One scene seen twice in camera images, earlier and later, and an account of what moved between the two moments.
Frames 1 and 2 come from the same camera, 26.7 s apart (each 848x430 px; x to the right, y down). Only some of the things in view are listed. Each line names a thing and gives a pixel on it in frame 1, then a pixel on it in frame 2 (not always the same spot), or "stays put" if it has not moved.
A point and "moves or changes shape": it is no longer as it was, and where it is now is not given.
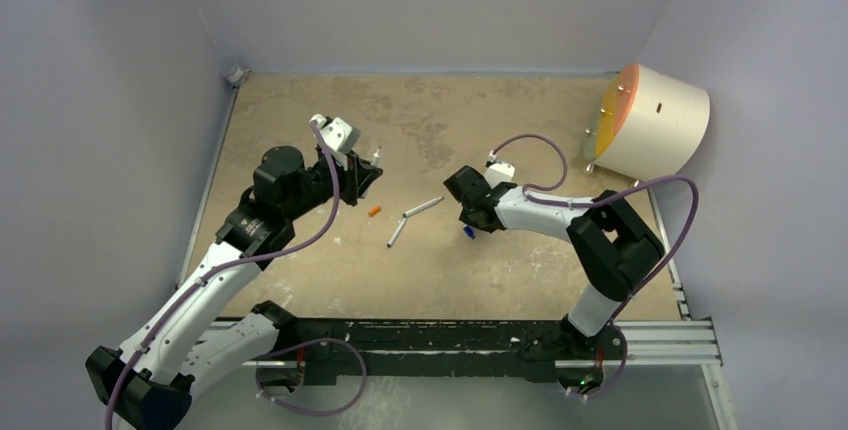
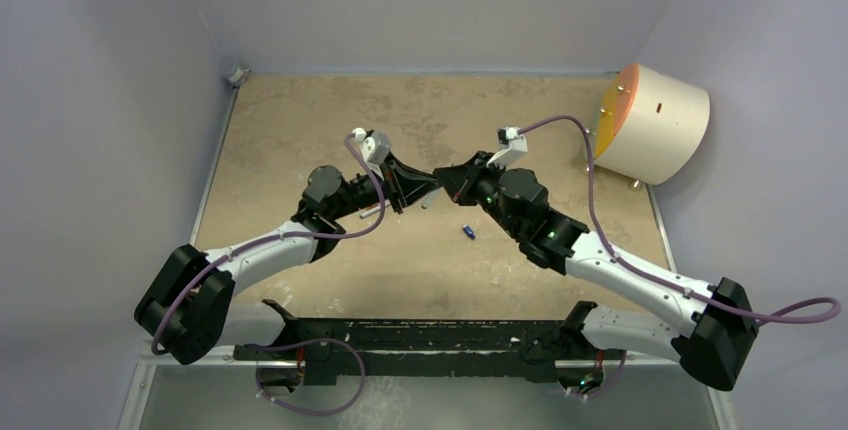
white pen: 396,233 -> 372,210
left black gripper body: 346,178 -> 393,189
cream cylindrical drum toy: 651,127 stays put
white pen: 421,207 moves or changes shape
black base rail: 527,347 stays put
